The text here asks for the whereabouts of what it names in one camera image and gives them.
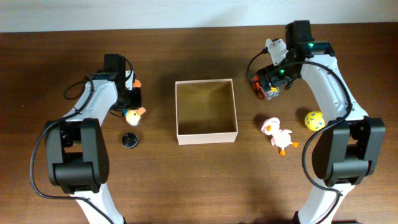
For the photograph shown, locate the yellow plush duck toy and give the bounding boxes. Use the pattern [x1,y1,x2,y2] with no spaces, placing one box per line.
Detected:
[123,78,146,126]

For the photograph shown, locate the red grey toy truck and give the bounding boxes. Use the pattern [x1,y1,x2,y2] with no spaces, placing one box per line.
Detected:
[252,75,280,100]

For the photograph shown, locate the black round lid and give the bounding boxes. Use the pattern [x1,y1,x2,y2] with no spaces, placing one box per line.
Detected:
[121,133,138,149]

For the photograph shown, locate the pink hat duck figure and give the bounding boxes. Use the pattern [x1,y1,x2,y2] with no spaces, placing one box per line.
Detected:
[261,117,299,156]

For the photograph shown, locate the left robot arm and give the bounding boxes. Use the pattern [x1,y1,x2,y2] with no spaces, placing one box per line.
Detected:
[39,54,145,223]

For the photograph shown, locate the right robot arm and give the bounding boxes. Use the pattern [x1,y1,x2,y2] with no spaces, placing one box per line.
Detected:
[250,21,386,223]

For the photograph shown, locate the yellow ball blue letters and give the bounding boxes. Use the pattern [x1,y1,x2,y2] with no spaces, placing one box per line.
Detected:
[305,111,325,131]

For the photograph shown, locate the white cardboard box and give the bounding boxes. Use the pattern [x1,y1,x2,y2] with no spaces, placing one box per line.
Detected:
[175,78,238,145]

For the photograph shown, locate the left black cable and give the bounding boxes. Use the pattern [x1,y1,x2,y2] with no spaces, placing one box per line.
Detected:
[29,57,134,224]

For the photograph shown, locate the black cable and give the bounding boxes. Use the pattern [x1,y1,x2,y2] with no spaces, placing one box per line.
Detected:
[29,57,134,224]
[246,46,354,224]

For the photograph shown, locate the right black cable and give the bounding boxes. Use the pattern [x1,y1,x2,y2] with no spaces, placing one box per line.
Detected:
[246,46,354,224]

